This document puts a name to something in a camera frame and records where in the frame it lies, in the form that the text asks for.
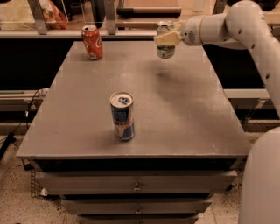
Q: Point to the orange plastic bag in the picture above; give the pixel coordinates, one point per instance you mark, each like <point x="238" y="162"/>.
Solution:
<point x="53" y="16"/>

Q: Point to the grey metal shelf frame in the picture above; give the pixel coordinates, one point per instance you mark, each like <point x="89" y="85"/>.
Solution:
<point x="17" y="21"/>

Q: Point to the grey metal drawer cabinet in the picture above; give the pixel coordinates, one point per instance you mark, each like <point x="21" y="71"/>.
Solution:
<point x="187" y="143"/>

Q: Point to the green white 7up can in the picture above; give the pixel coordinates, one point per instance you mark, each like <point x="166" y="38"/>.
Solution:
<point x="163" y="51"/>

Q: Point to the blue silver Red Bull can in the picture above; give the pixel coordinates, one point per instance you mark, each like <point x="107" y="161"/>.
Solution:
<point x="121" y="104"/>

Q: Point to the dark flat box on shelf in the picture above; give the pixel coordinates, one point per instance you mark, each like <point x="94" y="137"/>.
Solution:
<point x="148" y="8"/>

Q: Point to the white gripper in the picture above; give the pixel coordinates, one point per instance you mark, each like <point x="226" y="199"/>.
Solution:
<point x="190" y="31"/>

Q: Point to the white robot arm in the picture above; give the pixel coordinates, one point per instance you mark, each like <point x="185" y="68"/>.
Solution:
<point x="244" y="24"/>

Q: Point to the orange soda can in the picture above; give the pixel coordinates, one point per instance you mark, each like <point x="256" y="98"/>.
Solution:
<point x="92" y="41"/>

